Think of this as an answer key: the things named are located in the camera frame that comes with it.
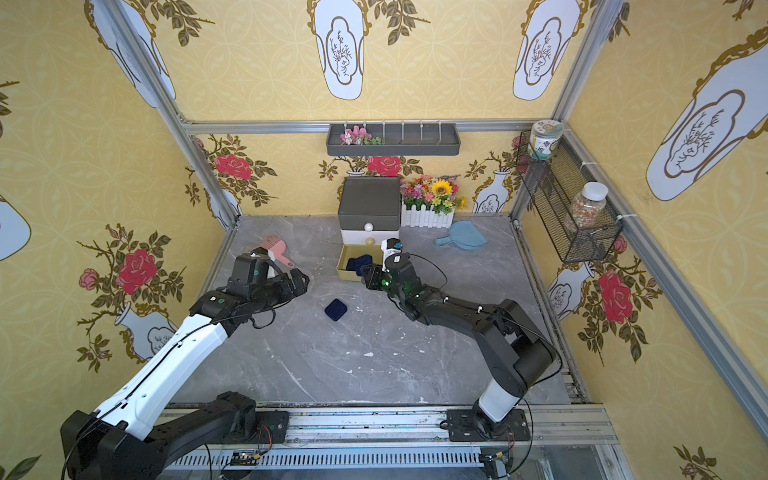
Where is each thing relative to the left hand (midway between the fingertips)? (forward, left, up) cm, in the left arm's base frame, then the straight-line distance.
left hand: (286, 282), depth 81 cm
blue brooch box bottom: (+7, -21, 0) cm, 22 cm away
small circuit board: (-37, +9, -21) cm, 44 cm away
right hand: (+8, -23, -2) cm, 24 cm away
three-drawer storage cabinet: (+37, -22, -2) cm, 44 cm away
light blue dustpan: (+30, -58, -16) cm, 67 cm away
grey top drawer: (+22, -23, +1) cm, 31 cm away
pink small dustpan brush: (+28, +13, -20) cm, 37 cm away
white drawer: (+22, -21, -7) cm, 31 cm away
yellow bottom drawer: (+23, -15, -16) cm, 32 cm away
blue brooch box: (+16, -17, -15) cm, 28 cm away
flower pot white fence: (+35, -43, -4) cm, 55 cm away
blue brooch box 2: (0, -11, -17) cm, 20 cm away
